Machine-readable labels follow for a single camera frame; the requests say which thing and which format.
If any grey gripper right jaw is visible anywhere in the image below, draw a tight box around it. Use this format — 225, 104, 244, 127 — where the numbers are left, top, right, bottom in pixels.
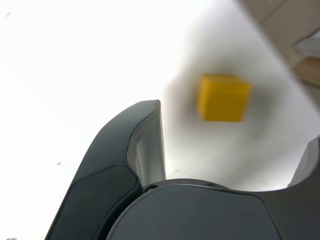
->
106, 133, 320, 240

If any yellow cube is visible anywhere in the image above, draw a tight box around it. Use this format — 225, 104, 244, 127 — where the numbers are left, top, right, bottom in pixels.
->
196, 73, 252, 124

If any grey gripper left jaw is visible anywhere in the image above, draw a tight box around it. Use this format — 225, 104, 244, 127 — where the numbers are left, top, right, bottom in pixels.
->
44, 99, 168, 240

